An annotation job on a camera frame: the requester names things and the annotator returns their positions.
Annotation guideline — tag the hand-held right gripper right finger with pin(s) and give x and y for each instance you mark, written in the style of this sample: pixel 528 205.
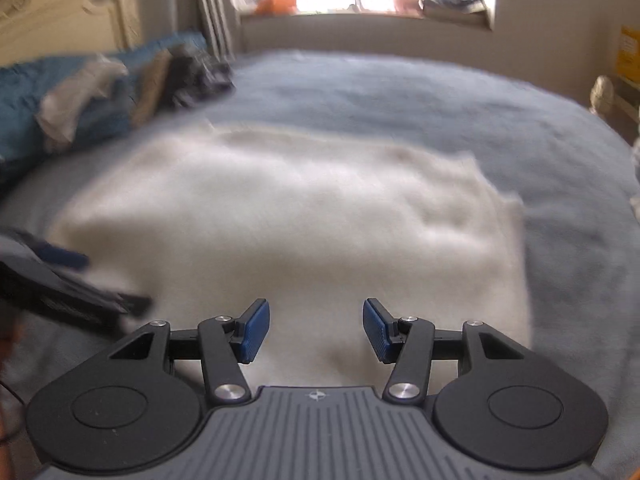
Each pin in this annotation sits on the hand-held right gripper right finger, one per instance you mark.
pixel 378 330

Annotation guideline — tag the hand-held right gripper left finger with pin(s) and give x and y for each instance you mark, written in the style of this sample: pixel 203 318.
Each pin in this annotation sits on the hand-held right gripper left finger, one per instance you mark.
pixel 255 330

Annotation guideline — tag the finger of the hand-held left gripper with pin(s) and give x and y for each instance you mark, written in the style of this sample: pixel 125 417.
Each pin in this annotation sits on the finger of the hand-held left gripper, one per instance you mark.
pixel 57 258
pixel 134 305

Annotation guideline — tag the cream fleece garment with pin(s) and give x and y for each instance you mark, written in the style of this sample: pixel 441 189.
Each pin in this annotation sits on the cream fleece garment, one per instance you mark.
pixel 300 220

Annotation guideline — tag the white shirt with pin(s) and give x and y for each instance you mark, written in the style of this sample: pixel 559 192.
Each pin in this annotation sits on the white shirt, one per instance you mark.
pixel 70 100

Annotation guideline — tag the blue jeans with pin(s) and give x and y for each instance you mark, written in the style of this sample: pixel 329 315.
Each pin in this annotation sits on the blue jeans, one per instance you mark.
pixel 112 107

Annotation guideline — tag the blue quilt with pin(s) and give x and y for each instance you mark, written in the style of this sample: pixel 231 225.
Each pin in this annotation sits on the blue quilt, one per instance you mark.
pixel 20 100

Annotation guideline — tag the tan pants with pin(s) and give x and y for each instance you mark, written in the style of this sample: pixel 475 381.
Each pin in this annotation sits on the tan pants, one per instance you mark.
pixel 150 87

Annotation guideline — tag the dark grey garment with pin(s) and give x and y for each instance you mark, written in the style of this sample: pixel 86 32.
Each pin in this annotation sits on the dark grey garment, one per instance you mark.
pixel 177 77

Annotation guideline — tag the grey plaid shirt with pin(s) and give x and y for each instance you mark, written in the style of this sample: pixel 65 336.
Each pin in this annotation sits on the grey plaid shirt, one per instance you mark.
pixel 210 77

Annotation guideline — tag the cream carved headboard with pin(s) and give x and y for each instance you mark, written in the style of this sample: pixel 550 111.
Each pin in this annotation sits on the cream carved headboard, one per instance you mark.
pixel 55 5

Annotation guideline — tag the beige curtain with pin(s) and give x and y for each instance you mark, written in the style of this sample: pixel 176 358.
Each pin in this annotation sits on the beige curtain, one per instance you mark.
pixel 215 5

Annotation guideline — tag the cream bed footboard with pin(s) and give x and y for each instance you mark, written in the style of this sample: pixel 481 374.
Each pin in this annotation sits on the cream bed footboard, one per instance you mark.
pixel 602 95

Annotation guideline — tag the cardboard box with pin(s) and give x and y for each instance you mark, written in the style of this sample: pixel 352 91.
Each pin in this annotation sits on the cardboard box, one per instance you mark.
pixel 457 12

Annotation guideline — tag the orange bag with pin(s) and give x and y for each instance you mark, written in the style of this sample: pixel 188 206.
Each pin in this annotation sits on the orange bag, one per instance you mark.
pixel 276 2

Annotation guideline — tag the pink pot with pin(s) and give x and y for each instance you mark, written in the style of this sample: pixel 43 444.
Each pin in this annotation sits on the pink pot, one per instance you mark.
pixel 407 1

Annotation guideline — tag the yellow box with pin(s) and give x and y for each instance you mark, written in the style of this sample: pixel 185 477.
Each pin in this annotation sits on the yellow box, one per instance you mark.
pixel 629 52

